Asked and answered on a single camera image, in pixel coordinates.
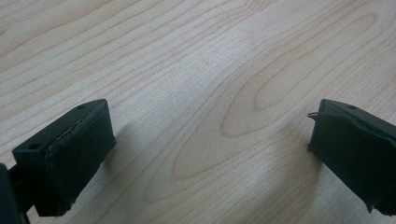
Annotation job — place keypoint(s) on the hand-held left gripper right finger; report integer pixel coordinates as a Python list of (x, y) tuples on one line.
[(358, 152)]

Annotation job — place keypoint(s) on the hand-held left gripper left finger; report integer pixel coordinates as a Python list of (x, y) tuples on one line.
[(71, 158)]

